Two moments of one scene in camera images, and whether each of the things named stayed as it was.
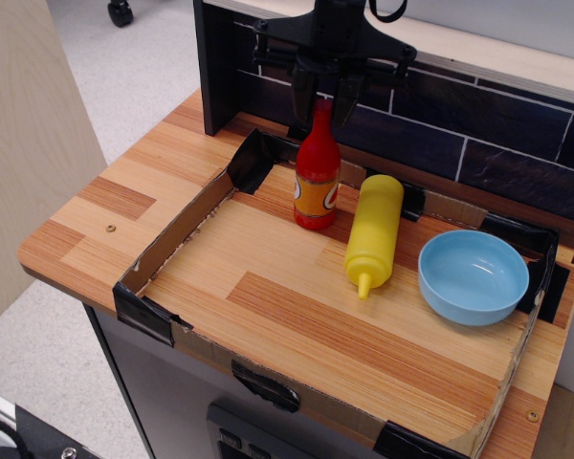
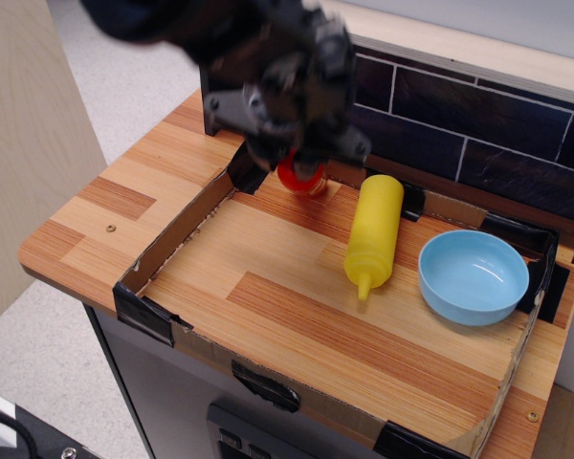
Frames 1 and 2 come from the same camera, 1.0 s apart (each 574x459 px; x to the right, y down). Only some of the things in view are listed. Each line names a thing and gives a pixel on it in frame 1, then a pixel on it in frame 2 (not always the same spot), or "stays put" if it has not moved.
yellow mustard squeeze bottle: (370, 254) stays put
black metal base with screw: (42, 440) stays put
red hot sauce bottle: (318, 170) -> (314, 186)
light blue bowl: (471, 277) stays put
